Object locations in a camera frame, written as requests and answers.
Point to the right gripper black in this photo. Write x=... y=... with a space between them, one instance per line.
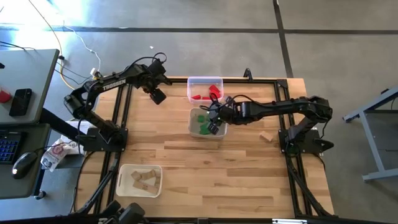
x=222 y=115

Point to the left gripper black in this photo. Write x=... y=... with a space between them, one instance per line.
x=154 y=81

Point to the natural wooden hexagon block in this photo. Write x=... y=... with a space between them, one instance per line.
x=136 y=175

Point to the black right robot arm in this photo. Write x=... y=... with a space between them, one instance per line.
x=280 y=109

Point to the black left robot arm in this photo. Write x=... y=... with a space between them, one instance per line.
x=113 y=84

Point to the small off-white plastic bin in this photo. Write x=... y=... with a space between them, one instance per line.
x=194 y=130

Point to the clear plastic bin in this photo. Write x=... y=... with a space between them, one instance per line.
x=199 y=85

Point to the small natural wooden block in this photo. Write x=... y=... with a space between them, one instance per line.
x=266 y=136

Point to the white power adapter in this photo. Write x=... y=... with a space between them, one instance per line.
x=93 y=72

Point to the white paper sheet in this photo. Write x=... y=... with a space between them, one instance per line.
x=73 y=126

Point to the large white plastic bin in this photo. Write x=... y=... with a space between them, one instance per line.
x=124 y=186

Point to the black desk foot bar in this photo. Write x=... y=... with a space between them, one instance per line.
x=59 y=123

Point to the white printed snack bag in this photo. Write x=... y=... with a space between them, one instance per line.
x=54 y=155

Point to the black blocky device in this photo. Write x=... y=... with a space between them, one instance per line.
x=130 y=214

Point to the dark grey desk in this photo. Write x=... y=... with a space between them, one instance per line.
x=34 y=140

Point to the light grey desk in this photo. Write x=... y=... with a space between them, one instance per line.
x=28 y=77

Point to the black smartphone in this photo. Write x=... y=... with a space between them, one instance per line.
x=20 y=102

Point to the black computer mouse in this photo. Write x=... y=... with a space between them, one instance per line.
x=23 y=165

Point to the small red object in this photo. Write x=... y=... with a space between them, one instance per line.
x=4 y=96

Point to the black keyboard with blue light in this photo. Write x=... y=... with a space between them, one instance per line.
x=8 y=147

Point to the grey metal table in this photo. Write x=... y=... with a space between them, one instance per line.
x=382 y=175

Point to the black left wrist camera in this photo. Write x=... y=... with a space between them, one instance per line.
x=157 y=67

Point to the black aluminium table frame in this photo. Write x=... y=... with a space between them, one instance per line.
x=248 y=81

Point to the black arched frame clamp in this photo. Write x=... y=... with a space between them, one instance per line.
x=247 y=74

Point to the silver metal bracket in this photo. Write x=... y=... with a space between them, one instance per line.
x=289 y=221

